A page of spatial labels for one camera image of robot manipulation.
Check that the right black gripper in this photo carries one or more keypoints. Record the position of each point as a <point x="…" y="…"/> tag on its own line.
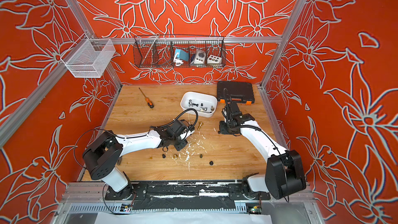
<point x="222" y="129"/>

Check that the white round-button device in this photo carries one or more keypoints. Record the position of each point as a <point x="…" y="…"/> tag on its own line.
<point x="199" y="58"/>

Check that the orange handled screwdriver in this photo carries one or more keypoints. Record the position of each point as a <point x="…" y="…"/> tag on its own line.
<point x="148" y="101"/>

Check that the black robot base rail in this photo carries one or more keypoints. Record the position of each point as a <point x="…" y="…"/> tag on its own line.
<point x="183" y="195"/>

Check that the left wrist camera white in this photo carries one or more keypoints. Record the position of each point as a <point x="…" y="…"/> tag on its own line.
<point x="188" y="132"/>

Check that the gold chess bishop lying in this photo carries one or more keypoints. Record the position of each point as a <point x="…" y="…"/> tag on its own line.
<point x="200" y="125"/>

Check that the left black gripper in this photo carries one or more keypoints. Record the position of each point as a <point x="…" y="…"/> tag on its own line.
<point x="180" y="147"/>

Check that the teal white device in basket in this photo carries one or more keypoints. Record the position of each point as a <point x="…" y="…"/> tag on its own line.
<point x="180" y="57"/>

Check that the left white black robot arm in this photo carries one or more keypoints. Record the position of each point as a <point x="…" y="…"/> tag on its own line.
<point x="102" y="155"/>

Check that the black wire wall basket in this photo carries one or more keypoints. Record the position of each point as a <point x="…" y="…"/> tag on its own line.
<point x="157" y="51"/>

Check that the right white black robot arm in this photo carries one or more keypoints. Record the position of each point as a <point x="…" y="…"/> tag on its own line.
<point x="284" y="174"/>

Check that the white dotted cube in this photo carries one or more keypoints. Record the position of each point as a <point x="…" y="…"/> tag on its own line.
<point x="214" y="60"/>

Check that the black orange tool case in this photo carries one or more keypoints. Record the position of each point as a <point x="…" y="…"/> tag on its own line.
<point x="240" y="92"/>

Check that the white rectangular storage box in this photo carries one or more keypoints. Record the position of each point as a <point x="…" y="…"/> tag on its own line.
<point x="198" y="98"/>

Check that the clear plastic wall bin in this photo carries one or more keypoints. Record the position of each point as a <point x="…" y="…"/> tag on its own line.
<point x="88" y="59"/>

